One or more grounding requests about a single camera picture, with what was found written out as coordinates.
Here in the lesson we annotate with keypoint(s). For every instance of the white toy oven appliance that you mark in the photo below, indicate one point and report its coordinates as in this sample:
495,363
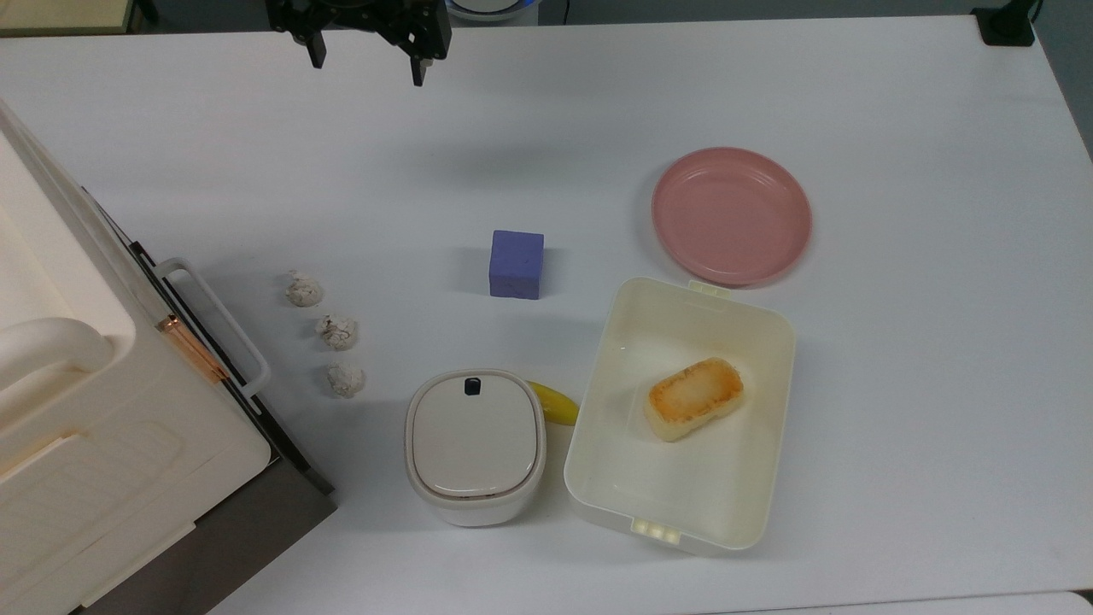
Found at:
94,427

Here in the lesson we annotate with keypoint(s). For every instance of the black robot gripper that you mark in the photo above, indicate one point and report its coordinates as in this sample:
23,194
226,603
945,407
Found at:
367,13

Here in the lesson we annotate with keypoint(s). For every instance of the pink round plate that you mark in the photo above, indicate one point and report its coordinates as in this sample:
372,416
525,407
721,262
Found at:
732,215

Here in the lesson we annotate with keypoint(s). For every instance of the purple foam cube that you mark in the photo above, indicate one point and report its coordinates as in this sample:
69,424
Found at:
517,265

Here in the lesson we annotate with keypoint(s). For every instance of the wooden side table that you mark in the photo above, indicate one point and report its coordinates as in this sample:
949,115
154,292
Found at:
60,15

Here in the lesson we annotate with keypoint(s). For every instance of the grey base board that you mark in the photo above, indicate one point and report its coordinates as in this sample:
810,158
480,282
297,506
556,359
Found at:
256,530

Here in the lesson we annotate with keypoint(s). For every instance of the black clamp mount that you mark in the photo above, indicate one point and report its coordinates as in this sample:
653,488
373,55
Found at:
1008,24

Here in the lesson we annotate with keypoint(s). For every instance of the white lidded pot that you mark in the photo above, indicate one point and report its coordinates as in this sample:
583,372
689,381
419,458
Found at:
475,444

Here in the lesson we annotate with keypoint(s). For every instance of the cream plastic lunch box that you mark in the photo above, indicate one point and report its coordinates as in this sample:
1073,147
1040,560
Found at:
683,487

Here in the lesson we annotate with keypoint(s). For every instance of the toasted bread piece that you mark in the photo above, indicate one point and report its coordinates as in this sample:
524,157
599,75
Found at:
693,398

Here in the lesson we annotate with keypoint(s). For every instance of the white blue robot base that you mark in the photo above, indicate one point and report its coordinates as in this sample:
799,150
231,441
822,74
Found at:
491,7

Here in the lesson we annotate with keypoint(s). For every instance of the yellow banana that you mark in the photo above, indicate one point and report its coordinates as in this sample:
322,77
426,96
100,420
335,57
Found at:
555,403

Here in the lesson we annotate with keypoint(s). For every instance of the crumpled white paper ball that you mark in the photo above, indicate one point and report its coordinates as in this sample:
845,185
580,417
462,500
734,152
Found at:
347,380
337,332
303,290

